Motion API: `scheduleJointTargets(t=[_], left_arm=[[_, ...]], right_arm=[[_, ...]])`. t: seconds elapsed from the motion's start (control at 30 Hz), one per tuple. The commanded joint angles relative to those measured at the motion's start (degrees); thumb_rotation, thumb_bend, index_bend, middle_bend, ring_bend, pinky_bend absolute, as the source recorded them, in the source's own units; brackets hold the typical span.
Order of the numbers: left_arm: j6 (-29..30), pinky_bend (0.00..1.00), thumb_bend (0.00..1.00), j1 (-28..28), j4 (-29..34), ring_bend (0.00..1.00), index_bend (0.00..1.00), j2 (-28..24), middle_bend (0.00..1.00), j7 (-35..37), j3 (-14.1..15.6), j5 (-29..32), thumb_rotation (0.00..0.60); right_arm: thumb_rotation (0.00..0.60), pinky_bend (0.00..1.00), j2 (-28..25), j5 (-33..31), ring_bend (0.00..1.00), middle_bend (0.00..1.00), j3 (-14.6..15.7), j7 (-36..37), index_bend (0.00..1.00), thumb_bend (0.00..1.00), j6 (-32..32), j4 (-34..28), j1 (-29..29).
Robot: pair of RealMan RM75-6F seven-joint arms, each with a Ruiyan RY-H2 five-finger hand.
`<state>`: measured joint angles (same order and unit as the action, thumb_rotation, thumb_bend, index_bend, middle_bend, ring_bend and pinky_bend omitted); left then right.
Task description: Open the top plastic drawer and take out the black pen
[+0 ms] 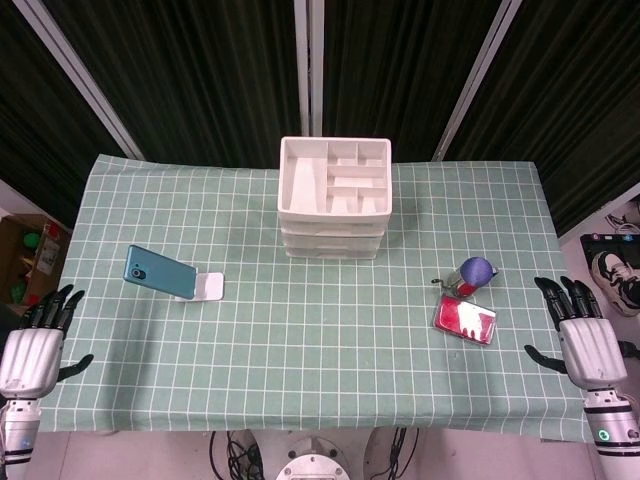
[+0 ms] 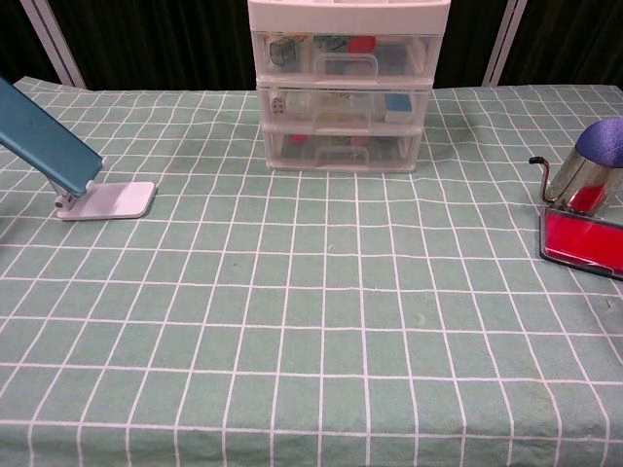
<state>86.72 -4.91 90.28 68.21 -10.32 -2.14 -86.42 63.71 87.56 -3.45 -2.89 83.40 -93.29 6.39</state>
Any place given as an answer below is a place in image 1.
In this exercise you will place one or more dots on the green ball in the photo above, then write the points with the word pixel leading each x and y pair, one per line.
pixel 31 239

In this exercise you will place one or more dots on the purple ball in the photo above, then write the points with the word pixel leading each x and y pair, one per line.
pixel 476 271

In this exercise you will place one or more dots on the black curtain panel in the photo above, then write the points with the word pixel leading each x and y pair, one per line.
pixel 395 70
pixel 35 125
pixel 200 80
pixel 575 100

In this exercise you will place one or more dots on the red white flat case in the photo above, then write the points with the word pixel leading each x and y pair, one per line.
pixel 462 320

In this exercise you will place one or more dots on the black white sneaker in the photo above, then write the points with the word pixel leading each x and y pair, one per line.
pixel 625 221
pixel 617 277

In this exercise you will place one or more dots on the teal smartphone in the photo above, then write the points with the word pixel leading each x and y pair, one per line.
pixel 160 272

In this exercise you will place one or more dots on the white drawer cabinet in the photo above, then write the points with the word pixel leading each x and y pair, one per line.
pixel 334 200

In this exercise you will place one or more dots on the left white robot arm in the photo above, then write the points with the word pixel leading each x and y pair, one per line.
pixel 20 435

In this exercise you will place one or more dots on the white metal frame post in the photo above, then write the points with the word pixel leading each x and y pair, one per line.
pixel 309 65
pixel 80 80
pixel 475 80

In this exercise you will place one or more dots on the green checkered tablecloth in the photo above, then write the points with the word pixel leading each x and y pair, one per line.
pixel 310 350

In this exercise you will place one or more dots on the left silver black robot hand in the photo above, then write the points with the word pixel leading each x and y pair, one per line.
pixel 27 357

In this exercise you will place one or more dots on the white phone stand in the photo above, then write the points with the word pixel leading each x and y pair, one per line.
pixel 207 286

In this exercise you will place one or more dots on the small black floor device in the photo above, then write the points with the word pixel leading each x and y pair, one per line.
pixel 629 348

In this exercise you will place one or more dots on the cardboard box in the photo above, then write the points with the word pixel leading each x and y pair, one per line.
pixel 35 270

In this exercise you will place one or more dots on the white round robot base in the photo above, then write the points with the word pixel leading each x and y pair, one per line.
pixel 312 462

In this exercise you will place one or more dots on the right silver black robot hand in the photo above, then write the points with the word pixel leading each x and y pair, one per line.
pixel 590 352

